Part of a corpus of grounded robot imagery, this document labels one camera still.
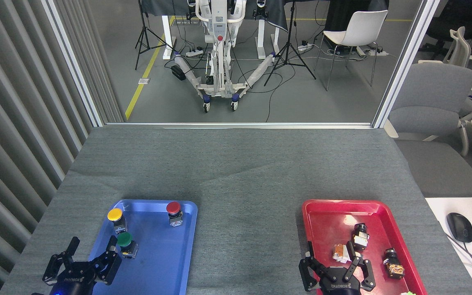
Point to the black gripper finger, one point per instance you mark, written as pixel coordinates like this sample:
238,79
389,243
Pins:
369,278
111,266
51,272
306,274

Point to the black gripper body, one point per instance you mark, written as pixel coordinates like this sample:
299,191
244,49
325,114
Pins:
338,282
72,282

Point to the green push button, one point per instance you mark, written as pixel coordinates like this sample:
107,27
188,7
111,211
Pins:
125,239

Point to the yellow push button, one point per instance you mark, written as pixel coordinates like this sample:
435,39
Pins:
115,214

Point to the red push button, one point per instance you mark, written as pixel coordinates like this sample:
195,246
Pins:
173,207

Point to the blue plastic tray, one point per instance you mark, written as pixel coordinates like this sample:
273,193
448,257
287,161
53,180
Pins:
158,254

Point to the red plastic tray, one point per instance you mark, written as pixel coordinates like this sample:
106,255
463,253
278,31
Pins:
334,229

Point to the black computer mouse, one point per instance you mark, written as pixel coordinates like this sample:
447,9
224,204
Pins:
460,227

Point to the white desk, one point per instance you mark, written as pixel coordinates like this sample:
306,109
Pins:
445,205

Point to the grey felt table cloth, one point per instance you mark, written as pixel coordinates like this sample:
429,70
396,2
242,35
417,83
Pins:
240,172

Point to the floor socket plate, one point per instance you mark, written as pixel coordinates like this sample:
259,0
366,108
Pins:
144,81

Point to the grey office chair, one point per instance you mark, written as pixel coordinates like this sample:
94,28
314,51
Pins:
432,98

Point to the black power adapter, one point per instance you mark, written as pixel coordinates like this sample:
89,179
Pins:
178,72

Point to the black tripod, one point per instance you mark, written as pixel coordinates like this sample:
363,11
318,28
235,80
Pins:
144,39
288,49

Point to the white power strip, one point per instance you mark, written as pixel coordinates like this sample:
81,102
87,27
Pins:
375,52
194,53

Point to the white table leg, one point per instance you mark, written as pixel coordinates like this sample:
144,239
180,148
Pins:
262,39
168,37

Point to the white plastic chair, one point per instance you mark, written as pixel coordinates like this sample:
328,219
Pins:
361,28

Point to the white wheeled stand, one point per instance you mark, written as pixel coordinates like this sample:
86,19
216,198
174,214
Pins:
218,24

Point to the black office chair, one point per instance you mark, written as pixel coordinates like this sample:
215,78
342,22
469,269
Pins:
445,20

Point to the black switch with orange contacts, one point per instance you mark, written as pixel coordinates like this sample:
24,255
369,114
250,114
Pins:
393,266

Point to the white orange switch block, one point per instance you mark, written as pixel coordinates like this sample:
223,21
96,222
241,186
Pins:
340,253

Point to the black selector switch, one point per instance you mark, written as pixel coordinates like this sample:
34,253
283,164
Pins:
359,237

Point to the silver frame rail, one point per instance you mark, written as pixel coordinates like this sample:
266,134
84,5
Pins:
240,125

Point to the silver frame post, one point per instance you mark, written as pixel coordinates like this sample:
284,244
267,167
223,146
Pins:
74,65
404,65

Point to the white frame office chair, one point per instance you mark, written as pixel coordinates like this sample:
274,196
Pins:
461,47

